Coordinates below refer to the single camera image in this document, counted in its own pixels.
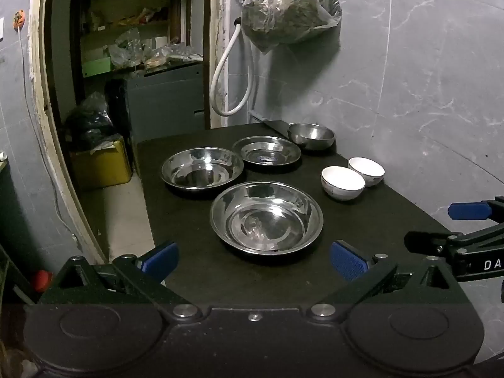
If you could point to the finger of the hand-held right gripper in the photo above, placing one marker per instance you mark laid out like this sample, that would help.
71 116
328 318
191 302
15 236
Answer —
429 243
468 210

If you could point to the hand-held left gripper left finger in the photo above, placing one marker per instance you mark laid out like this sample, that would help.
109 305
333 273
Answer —
159 262

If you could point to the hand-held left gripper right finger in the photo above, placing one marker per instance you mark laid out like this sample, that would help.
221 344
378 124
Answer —
348 262

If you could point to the white ceramic bowl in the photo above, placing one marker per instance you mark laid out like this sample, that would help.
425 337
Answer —
366 170
342 183

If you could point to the large steel basin plate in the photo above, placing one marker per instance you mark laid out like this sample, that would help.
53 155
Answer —
267 220

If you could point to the steel bowl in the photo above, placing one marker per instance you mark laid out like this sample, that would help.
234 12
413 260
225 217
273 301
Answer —
311 136

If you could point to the yellow box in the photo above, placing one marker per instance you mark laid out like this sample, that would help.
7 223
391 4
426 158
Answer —
100 163

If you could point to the red knob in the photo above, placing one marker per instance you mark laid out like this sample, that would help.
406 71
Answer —
41 281

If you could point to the black garbage bag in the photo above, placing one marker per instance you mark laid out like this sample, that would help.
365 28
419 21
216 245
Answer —
88 122

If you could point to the grey metal cabinet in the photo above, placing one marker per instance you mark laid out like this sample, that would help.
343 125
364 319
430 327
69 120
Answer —
165 98

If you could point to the green box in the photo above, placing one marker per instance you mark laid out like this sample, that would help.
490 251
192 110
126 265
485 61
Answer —
96 67

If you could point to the crumpled clear plastic bag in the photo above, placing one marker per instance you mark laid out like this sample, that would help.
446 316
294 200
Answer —
128 47

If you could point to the wooden shelf unit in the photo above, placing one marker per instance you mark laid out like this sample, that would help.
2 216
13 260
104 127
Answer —
130 12

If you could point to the plastic bag of dried herbs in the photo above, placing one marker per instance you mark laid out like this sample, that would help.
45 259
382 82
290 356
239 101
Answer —
291 6

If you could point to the orange plug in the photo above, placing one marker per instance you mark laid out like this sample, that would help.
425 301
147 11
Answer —
17 19

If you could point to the white door frame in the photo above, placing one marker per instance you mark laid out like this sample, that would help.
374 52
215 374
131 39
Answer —
51 126

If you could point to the white wall switch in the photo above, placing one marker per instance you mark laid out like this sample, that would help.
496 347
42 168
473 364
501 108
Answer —
1 27

